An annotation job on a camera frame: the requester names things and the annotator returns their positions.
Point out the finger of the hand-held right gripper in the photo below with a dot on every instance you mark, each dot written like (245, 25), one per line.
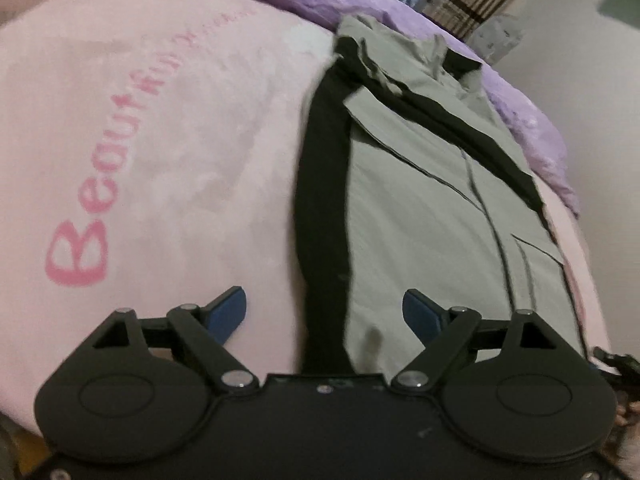
(622, 360)

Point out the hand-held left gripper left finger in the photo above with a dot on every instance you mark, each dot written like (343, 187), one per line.
(227, 312)

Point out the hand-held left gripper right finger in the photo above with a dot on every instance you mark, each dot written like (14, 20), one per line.
(420, 315)

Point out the grey and black jacket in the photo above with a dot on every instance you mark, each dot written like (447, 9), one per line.
(400, 185)

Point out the person's right hand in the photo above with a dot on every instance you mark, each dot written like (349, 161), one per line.
(630, 415)

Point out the pink printed blanket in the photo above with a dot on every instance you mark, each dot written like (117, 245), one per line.
(150, 160)

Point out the cloth-covered standing fan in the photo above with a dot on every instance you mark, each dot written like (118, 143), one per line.
(500, 37)

